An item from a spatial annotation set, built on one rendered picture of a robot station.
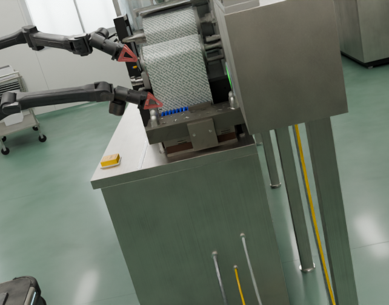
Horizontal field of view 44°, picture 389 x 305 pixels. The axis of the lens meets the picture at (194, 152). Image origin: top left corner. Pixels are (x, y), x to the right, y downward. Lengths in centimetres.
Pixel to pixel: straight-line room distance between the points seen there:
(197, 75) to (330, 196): 87
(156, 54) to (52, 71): 603
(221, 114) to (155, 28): 59
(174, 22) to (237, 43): 110
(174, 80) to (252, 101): 88
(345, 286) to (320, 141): 48
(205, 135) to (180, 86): 28
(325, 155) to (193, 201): 73
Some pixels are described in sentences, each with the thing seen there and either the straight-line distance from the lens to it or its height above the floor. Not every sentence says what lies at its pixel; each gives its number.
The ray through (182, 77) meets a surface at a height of 116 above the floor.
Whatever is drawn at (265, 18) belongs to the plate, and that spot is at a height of 141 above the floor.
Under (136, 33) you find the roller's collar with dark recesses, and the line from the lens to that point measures 231.
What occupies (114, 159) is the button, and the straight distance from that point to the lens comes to 202.
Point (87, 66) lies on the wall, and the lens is 786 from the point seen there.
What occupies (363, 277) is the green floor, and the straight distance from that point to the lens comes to 257.
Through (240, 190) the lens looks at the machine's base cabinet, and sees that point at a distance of 192.
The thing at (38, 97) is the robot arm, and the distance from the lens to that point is 206.
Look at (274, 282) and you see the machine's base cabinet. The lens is 216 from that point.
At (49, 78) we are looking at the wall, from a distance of 804.
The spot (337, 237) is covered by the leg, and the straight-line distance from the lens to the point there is 148.
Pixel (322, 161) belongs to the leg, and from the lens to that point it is 136.
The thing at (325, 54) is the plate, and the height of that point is 130.
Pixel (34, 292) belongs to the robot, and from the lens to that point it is 277.
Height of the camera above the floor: 154
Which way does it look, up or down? 20 degrees down
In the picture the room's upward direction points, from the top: 14 degrees counter-clockwise
